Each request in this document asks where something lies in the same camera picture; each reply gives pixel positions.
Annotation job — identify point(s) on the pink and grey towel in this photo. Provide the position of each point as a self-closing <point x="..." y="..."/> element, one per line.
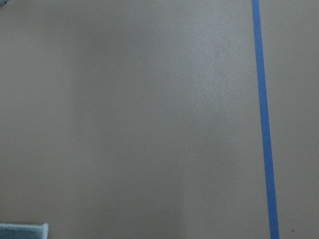
<point x="16" y="231"/>

